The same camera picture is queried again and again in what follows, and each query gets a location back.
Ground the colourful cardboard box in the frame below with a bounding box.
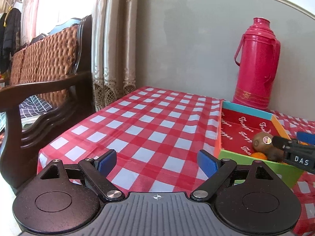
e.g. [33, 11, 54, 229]
[214, 101, 303, 188]

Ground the woven rattan seat cushion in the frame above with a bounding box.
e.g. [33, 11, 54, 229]
[9, 24, 79, 107]

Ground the blue plaid cloth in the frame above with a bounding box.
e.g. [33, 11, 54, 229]
[19, 95, 52, 119]

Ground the orange tangerine in box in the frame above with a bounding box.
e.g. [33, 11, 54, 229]
[250, 152, 268, 160]

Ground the dark hanging coat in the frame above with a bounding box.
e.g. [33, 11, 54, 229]
[1, 7, 21, 74]

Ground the red white checkered tablecloth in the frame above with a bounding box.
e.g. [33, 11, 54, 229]
[36, 86, 315, 236]

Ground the large brown kiwi with sticker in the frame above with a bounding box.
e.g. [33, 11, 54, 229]
[252, 132, 273, 153]

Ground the pink thermos flask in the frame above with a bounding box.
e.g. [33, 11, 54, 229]
[233, 17, 281, 110]

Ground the beige embroidered curtain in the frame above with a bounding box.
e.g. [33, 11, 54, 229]
[91, 0, 138, 111]

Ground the dark brown fruit in box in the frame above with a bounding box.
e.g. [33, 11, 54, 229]
[265, 147, 284, 162]

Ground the dark wooden armchair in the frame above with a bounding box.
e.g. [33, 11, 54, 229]
[1, 16, 94, 194]

